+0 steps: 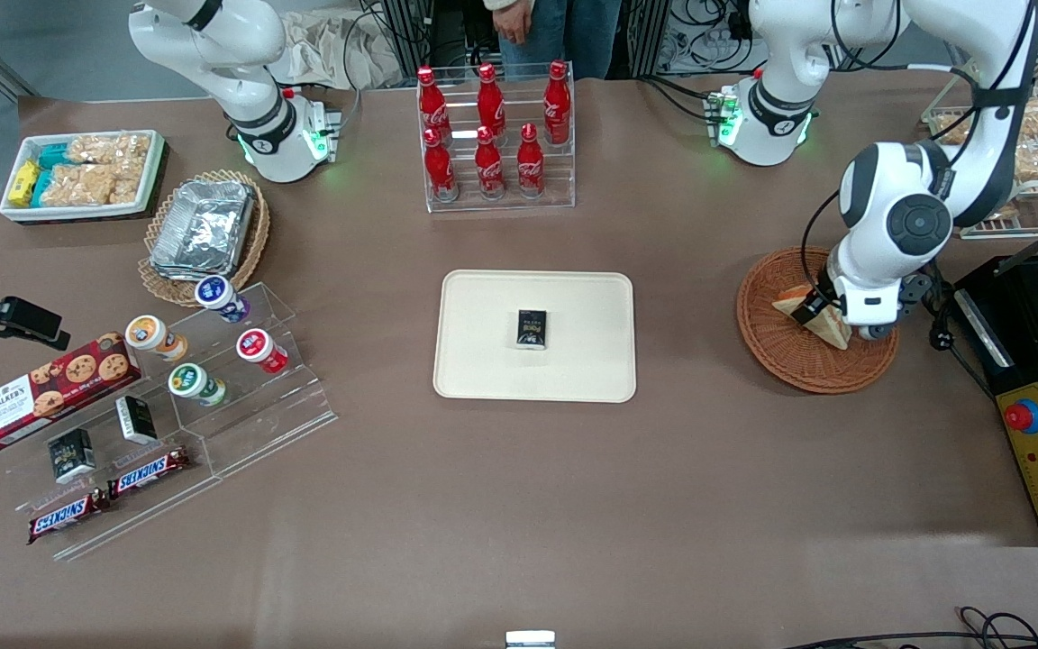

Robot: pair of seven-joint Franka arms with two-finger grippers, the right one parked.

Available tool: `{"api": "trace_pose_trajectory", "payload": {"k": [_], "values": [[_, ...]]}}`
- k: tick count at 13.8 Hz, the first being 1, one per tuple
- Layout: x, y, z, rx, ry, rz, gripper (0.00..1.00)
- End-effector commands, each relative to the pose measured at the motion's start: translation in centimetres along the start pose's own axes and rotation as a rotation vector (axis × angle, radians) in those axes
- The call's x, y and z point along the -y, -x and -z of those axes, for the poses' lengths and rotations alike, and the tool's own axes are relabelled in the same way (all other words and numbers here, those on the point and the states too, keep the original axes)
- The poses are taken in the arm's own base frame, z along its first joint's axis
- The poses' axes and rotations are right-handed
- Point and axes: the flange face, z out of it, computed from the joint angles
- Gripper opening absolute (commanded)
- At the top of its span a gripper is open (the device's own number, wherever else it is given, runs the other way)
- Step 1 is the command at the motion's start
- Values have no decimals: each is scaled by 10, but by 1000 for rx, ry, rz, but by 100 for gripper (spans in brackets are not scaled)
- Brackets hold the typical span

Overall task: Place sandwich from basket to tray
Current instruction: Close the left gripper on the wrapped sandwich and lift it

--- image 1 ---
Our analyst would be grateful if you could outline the white rectangular snack bin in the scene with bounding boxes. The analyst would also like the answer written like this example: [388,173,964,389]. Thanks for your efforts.
[0,130,166,223]

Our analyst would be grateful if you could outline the black cables at table edge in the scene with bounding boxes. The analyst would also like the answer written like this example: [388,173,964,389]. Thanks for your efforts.
[780,606,1038,649]

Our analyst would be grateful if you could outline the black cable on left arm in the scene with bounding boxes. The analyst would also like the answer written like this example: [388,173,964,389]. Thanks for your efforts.
[798,0,1038,312]

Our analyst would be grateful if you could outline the red Walkers cookie box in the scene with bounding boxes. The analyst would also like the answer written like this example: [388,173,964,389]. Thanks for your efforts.
[0,332,144,451]

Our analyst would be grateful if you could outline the small black carton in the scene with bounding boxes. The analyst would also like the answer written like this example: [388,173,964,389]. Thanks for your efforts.
[115,395,159,445]
[515,309,549,350]
[48,428,97,486]

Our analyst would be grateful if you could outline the brown round wicker basket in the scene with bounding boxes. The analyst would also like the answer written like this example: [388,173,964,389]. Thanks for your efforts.
[736,246,900,395]

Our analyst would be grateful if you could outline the purple yogurt cup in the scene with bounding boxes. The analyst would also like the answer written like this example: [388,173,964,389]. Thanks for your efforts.
[195,275,252,325]

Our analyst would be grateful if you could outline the black and yellow control box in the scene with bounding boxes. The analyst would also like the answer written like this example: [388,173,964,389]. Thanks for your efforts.
[951,252,1038,548]

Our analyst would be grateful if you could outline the black power cable with plug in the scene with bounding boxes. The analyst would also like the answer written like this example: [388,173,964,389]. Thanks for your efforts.
[924,261,999,399]

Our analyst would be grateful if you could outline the cream plastic tray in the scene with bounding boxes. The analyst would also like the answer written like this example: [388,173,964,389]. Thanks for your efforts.
[432,270,638,404]

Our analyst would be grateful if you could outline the Snickers chocolate bar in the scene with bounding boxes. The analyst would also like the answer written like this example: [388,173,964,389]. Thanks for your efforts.
[28,489,113,545]
[107,446,192,500]

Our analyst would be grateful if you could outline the tangled background cables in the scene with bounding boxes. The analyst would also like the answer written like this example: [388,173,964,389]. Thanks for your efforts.
[654,0,759,78]

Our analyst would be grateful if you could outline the triangular sandwich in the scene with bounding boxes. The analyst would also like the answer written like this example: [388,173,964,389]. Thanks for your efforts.
[771,284,853,352]

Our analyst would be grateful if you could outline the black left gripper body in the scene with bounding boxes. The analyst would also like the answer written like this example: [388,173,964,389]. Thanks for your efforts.
[806,281,848,318]

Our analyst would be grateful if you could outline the clear acrylic stepped display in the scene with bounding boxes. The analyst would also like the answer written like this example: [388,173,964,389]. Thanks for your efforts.
[0,281,339,562]

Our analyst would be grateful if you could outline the person in blue jeans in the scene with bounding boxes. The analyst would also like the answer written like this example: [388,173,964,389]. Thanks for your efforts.
[483,0,624,81]

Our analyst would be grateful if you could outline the light oval wicker basket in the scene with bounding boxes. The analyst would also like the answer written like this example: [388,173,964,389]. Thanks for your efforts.
[138,169,271,308]

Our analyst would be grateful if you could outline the person's bare hand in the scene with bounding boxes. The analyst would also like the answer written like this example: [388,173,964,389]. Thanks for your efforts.
[493,0,534,46]

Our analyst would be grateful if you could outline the yellow snack packet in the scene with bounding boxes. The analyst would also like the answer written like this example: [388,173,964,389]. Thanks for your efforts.
[7,160,41,207]

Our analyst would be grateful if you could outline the orange yogurt cup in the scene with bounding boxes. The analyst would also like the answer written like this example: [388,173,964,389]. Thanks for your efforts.
[125,315,189,362]

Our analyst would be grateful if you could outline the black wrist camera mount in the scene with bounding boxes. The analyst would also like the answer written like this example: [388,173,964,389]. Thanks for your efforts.
[896,274,936,318]

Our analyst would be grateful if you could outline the clear acrylic bottle rack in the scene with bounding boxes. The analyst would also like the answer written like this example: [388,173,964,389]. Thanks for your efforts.
[416,61,577,214]

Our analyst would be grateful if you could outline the red yogurt cup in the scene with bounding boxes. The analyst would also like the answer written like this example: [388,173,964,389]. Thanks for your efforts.
[236,328,290,376]

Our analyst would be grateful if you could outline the crumpled beige cloth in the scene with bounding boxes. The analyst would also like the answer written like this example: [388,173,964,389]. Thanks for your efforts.
[278,7,405,91]

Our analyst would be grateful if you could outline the stack of foil containers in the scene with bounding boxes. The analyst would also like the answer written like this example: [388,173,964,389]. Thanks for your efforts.
[149,178,257,282]

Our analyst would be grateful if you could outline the green yogurt cup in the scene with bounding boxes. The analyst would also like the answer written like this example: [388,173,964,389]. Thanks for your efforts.
[168,362,228,407]

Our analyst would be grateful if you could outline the red cola bottle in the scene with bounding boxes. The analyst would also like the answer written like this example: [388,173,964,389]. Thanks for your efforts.
[478,63,507,136]
[417,66,451,138]
[543,60,572,146]
[423,128,460,202]
[516,123,546,198]
[474,126,507,200]

